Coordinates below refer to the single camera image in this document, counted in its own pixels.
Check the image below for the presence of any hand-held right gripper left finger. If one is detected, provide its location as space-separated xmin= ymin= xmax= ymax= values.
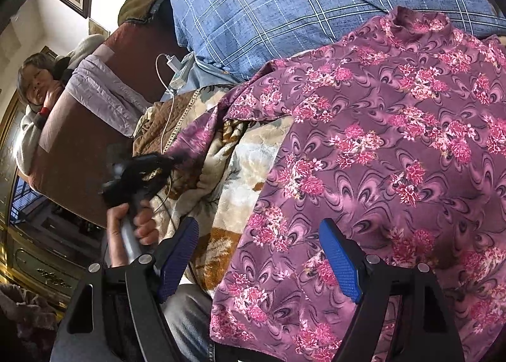
xmin=51 ymin=217 xmax=200 ymax=362

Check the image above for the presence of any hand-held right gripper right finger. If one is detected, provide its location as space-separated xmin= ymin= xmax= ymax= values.
xmin=318 ymin=218 xmax=468 ymax=362

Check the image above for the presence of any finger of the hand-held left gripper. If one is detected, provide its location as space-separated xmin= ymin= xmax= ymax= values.
xmin=152 ymin=152 xmax=187 ymax=179

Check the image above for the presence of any purple floral shirt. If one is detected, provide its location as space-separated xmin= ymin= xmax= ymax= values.
xmin=168 ymin=5 xmax=506 ymax=362

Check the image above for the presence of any person's left hand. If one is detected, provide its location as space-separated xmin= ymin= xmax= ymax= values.
xmin=106 ymin=203 xmax=159 ymax=268

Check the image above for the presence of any brown quilted blanket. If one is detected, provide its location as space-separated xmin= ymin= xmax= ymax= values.
xmin=132 ymin=89 xmax=204 ymax=159

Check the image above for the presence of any cream brown plush blanket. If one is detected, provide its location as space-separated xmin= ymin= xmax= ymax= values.
xmin=150 ymin=85 xmax=294 ymax=296

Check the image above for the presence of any white power strip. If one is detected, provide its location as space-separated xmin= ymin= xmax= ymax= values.
xmin=168 ymin=54 xmax=196 ymax=93

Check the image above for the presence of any lilac cloth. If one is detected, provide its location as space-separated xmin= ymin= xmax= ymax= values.
xmin=64 ymin=58 xmax=150 ymax=138

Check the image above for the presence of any golden ornate cabinet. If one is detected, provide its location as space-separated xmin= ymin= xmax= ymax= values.
xmin=0 ymin=89 xmax=108 ymax=309

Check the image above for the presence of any light grey cloth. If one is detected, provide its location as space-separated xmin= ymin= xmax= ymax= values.
xmin=55 ymin=34 xmax=107 ymax=71

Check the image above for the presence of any olive green cloth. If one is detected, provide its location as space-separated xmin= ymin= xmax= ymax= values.
xmin=118 ymin=0 xmax=173 ymax=25

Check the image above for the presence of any dark plush cloth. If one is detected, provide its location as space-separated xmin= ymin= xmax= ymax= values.
xmin=0 ymin=282 xmax=61 ymax=349

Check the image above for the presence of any white charger cable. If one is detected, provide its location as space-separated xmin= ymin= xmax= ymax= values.
xmin=155 ymin=53 xmax=179 ymax=151

